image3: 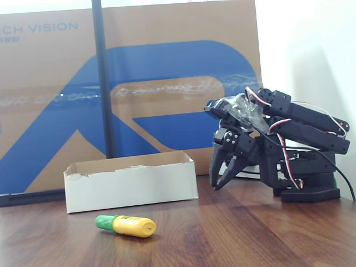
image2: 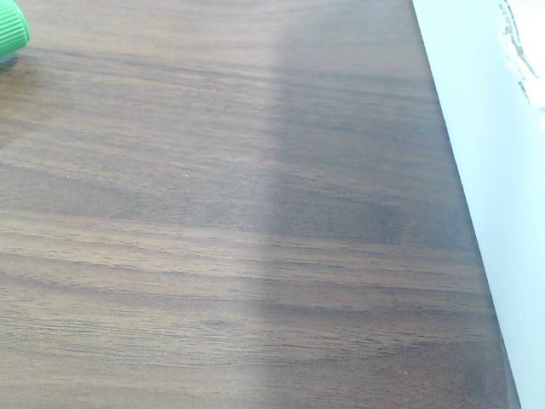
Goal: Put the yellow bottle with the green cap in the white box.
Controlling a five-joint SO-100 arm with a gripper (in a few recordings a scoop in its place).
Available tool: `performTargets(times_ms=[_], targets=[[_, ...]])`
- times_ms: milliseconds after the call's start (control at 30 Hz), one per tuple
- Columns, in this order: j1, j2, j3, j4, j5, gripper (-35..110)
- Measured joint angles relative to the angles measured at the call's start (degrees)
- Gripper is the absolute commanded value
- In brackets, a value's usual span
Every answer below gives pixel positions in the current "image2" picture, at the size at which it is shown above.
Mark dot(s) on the yellow green glue bottle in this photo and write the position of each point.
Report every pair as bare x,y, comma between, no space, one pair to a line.
12,21

